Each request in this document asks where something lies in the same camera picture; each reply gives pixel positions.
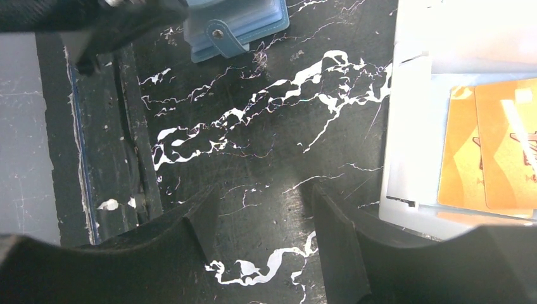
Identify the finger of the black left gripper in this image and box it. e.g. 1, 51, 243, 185
1, 0, 189, 76

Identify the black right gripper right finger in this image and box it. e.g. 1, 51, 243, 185
312, 184, 536, 303

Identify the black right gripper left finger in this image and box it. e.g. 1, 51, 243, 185
1, 187, 220, 303

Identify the blue leather card holder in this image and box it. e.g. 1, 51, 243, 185
183, 0, 290, 63

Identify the orange card in tray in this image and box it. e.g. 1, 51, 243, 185
438, 86, 533, 219
475, 79, 536, 209

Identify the white divided plastic tray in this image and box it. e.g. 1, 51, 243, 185
379, 1, 536, 239

